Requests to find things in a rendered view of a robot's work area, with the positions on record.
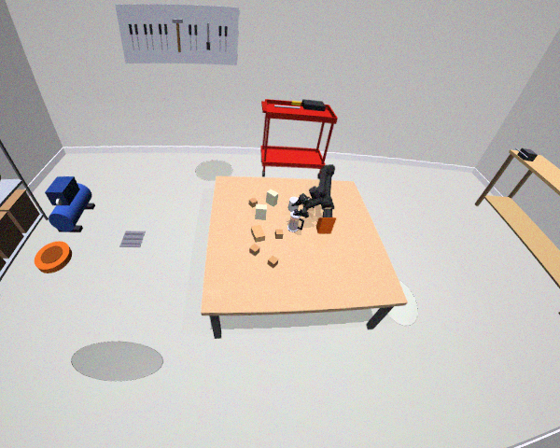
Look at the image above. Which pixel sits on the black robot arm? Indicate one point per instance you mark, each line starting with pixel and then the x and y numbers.
pixel 321 194

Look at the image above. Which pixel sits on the glass french press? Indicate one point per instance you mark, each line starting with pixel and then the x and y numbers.
pixel 294 222

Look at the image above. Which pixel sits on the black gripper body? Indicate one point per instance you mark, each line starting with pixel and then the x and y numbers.
pixel 306 207

